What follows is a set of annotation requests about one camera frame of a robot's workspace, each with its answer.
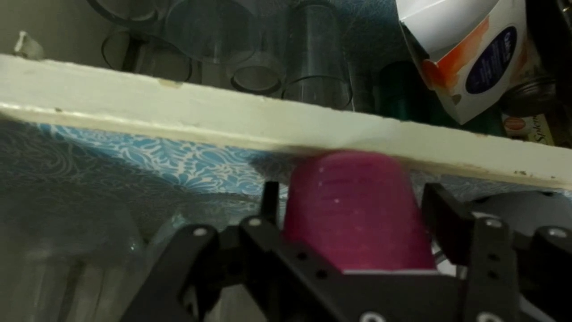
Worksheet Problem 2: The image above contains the white orange carton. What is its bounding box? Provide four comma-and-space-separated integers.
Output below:
395, 0, 531, 123

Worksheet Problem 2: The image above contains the cream cabinet shelf board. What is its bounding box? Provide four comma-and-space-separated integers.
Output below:
0, 55, 572, 189

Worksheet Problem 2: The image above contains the magenta plastic cup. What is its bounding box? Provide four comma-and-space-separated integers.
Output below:
284, 151, 434, 271

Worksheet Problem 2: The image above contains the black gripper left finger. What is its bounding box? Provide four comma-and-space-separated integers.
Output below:
118, 178, 359, 322

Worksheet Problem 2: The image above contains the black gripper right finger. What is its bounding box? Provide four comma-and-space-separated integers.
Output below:
422, 182, 572, 322

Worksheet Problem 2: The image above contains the clear glass tumbler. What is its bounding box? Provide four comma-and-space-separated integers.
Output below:
164, 0, 288, 94
86, 0, 196, 82
282, 0, 352, 109

